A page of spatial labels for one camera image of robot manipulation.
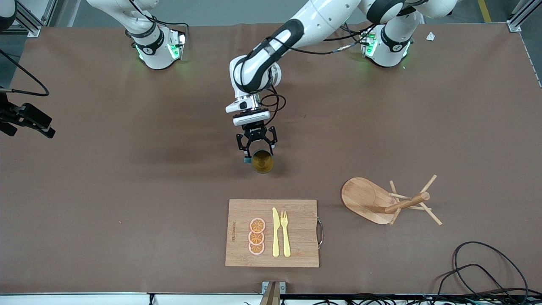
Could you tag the wooden mug tree stand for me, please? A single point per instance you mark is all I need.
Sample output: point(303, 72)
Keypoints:
point(364, 201)

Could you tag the dark teal ribbed mug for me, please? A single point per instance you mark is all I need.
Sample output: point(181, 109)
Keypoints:
point(262, 163)

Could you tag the brown table cover sheet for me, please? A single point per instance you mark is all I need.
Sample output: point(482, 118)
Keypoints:
point(127, 169)

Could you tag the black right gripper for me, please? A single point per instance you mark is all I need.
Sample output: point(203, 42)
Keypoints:
point(12, 115)

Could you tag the orange slice toy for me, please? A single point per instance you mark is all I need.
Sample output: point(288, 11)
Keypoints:
point(256, 249)
point(256, 238)
point(257, 224)

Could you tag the metal mount bracket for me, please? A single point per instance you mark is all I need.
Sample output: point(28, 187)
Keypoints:
point(273, 289)

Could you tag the aluminium frame profile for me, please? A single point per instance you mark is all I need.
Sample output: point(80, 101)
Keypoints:
point(29, 23)
point(517, 21)

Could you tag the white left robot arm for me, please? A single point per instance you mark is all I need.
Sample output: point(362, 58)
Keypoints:
point(322, 21)

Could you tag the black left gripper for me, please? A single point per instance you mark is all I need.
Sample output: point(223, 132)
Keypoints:
point(255, 134)

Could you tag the yellow plastic knife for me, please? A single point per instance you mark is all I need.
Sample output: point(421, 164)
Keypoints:
point(275, 237)

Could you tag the small white paper scrap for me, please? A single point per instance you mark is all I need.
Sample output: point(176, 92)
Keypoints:
point(430, 36)

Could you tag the yellow plastic fork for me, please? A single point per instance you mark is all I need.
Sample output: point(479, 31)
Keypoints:
point(286, 241)

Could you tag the bamboo cutting board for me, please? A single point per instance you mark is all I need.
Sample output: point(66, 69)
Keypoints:
point(300, 237)

